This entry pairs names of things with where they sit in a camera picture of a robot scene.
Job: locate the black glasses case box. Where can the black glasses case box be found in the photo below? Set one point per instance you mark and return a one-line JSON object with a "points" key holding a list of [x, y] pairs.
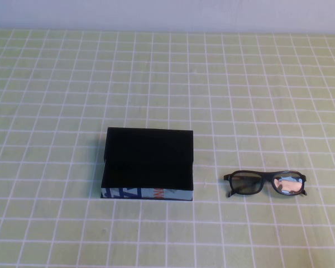
{"points": [[148, 156]]}

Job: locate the black frame glasses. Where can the black frame glasses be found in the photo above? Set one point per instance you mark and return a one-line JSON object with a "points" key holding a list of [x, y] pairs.
{"points": [[269, 176]]}

